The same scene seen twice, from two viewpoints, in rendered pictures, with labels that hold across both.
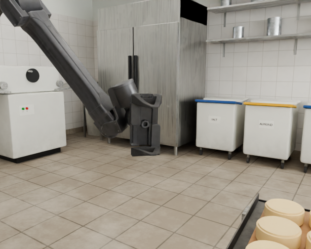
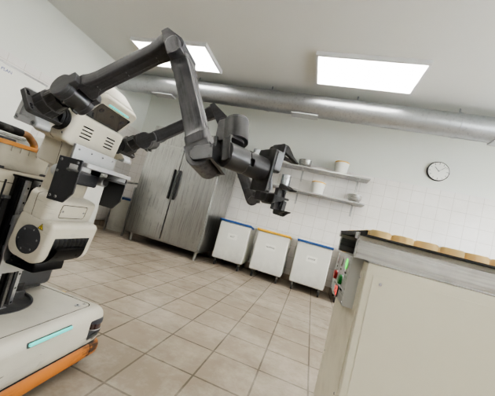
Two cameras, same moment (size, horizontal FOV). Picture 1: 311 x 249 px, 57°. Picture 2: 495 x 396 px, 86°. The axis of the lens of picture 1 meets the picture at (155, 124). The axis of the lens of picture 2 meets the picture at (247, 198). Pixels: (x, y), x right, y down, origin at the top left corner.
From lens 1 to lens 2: 0.74 m
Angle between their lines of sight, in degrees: 24
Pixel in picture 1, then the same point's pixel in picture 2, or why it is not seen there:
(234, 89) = (248, 218)
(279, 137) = (277, 258)
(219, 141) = (232, 254)
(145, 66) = (187, 181)
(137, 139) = (274, 206)
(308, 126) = (298, 254)
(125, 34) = (176, 152)
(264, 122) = (269, 245)
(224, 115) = (240, 235)
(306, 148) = (294, 269)
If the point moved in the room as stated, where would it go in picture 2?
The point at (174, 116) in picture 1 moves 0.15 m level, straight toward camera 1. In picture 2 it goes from (202, 227) to (203, 228)
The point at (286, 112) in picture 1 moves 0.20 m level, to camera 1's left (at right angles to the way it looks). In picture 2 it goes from (285, 241) to (274, 239)
